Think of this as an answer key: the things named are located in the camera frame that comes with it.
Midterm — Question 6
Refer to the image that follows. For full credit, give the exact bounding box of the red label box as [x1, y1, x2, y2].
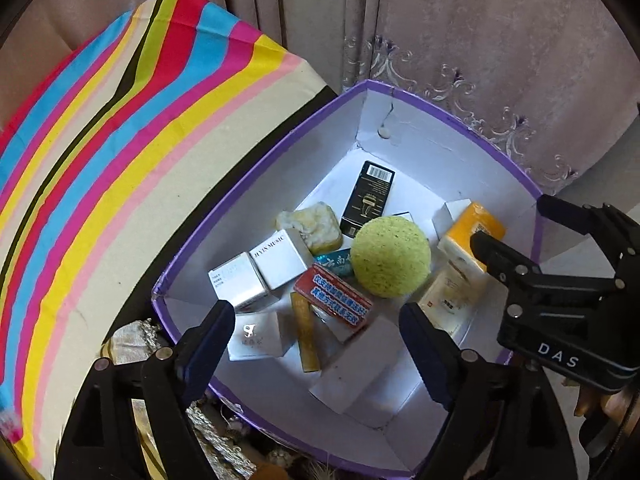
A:
[292, 267, 375, 343]

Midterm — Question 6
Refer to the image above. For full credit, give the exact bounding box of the gold stick pack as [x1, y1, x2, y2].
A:
[290, 291, 321, 373]

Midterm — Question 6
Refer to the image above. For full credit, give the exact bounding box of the white box with silver print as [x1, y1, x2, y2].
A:
[227, 310, 298, 361]

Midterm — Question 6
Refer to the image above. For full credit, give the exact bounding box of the large white box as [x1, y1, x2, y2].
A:
[308, 315, 426, 428]

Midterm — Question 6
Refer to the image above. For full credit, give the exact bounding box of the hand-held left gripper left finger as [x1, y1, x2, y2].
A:
[52, 299, 236, 480]

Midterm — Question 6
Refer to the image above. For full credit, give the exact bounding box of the beige box with label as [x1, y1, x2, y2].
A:
[417, 262, 488, 338]

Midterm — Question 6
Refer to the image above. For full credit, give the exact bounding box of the black box with barcode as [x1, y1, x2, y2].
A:
[340, 161, 396, 238]

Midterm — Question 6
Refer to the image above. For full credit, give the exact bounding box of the teal foil packet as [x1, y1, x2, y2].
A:
[314, 249, 356, 277]

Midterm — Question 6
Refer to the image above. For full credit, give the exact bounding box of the green sponge ball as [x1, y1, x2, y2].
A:
[350, 217, 432, 298]

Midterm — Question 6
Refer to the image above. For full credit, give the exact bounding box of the colourful striped tablecloth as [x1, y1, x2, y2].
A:
[0, 0, 323, 466]

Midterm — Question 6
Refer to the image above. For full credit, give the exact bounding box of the orange and white box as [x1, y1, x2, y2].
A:
[437, 201, 507, 273]

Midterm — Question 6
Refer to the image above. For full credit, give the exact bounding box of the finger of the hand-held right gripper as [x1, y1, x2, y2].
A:
[537, 194, 640, 281]
[469, 230, 626, 321]

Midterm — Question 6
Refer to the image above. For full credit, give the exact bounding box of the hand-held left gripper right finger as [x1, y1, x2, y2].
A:
[398, 302, 576, 480]

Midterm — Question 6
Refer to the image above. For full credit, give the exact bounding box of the purple cardboard box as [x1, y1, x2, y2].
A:
[151, 80, 543, 476]

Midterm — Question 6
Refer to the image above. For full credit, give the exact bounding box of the yellow soap bar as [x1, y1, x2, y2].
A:
[276, 202, 343, 256]

